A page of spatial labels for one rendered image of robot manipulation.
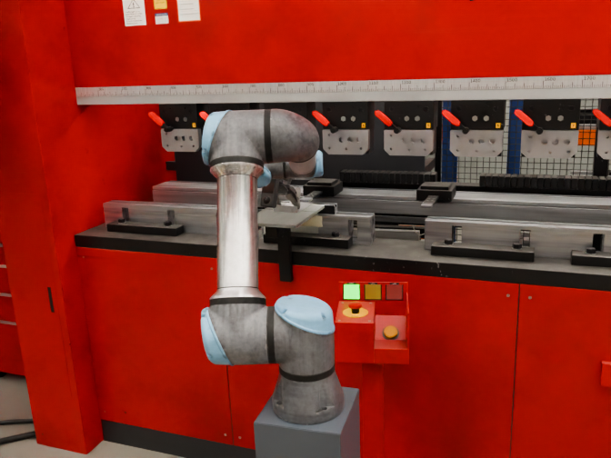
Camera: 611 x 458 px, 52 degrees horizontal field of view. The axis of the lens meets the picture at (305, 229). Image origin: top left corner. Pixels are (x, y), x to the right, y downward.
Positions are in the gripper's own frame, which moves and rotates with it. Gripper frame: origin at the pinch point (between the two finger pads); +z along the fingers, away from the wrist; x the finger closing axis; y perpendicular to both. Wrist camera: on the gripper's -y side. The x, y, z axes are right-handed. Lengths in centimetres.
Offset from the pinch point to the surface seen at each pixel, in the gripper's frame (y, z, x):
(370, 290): -23.6, 5.6, -32.3
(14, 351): -43, 71, 153
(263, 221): -11.7, -8.5, 1.7
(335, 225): 2.0, 11.6, -12.5
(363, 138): 20.1, -11.4, -23.1
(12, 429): -77, 67, 127
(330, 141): 19.0, -11.0, -12.4
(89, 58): 34, -36, 77
